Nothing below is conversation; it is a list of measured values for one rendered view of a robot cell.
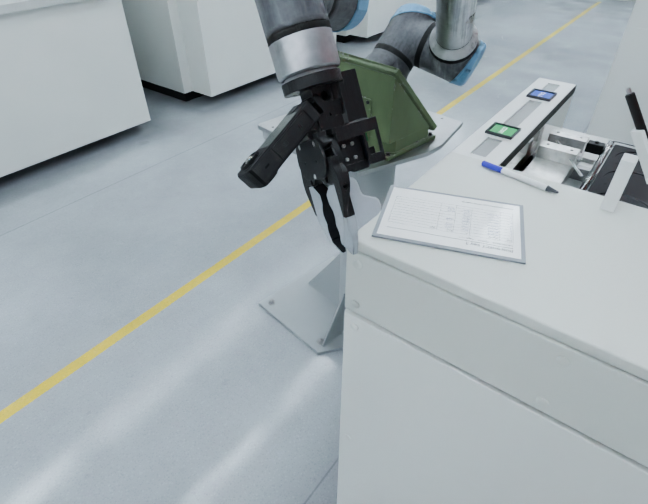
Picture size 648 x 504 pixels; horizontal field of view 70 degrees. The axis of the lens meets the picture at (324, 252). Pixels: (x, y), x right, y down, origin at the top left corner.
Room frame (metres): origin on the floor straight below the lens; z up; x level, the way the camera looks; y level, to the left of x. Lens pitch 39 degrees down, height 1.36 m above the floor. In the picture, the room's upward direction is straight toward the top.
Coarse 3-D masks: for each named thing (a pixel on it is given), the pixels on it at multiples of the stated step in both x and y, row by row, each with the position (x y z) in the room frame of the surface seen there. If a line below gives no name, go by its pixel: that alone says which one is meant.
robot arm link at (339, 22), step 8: (336, 0) 0.61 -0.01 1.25; (344, 0) 0.62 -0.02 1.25; (352, 0) 0.64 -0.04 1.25; (360, 0) 0.66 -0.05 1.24; (368, 0) 0.69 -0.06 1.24; (336, 8) 0.61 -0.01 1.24; (344, 8) 0.63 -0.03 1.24; (352, 8) 0.64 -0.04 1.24; (360, 8) 0.66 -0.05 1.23; (328, 16) 0.60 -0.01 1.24; (336, 16) 0.62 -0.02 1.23; (344, 16) 0.64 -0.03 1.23; (352, 16) 0.65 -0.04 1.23; (360, 16) 0.67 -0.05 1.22; (336, 24) 0.64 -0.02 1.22; (344, 24) 0.65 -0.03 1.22; (352, 24) 0.67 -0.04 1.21
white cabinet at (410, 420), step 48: (384, 336) 0.48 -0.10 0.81; (384, 384) 0.47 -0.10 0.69; (432, 384) 0.43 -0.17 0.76; (480, 384) 0.39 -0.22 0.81; (384, 432) 0.47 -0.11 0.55; (432, 432) 0.41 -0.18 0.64; (480, 432) 0.37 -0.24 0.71; (528, 432) 0.34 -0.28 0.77; (576, 432) 0.31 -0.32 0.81; (384, 480) 0.46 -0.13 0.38; (432, 480) 0.40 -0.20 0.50; (480, 480) 0.36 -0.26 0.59; (528, 480) 0.32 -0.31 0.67; (576, 480) 0.29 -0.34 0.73; (624, 480) 0.27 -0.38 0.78
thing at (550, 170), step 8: (536, 160) 0.93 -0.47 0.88; (544, 160) 0.93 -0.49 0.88; (528, 168) 0.89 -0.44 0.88; (536, 168) 0.89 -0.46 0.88; (544, 168) 0.89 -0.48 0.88; (552, 168) 0.89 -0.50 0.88; (560, 168) 0.89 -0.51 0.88; (568, 168) 0.89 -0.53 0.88; (544, 176) 0.86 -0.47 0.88; (552, 176) 0.86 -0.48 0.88; (560, 176) 0.86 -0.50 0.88; (568, 176) 0.89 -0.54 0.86
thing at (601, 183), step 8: (616, 144) 0.97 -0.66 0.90; (616, 152) 0.93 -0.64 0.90; (624, 152) 0.93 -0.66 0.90; (632, 152) 0.93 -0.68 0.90; (608, 160) 0.89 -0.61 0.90; (616, 160) 0.89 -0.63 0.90; (608, 168) 0.85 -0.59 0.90; (616, 168) 0.85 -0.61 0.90; (640, 168) 0.86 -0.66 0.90; (600, 176) 0.82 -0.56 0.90; (608, 176) 0.82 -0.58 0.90; (632, 176) 0.82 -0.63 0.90; (640, 176) 0.82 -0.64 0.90; (592, 184) 0.79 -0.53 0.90; (600, 184) 0.79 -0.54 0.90; (608, 184) 0.79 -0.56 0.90; (632, 184) 0.79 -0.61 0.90; (640, 184) 0.79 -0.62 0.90; (592, 192) 0.76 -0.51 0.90; (600, 192) 0.76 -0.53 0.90; (624, 192) 0.76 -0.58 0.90; (632, 192) 0.76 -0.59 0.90; (640, 192) 0.76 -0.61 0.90; (624, 200) 0.73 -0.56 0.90; (632, 200) 0.73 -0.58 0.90; (640, 200) 0.73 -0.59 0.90
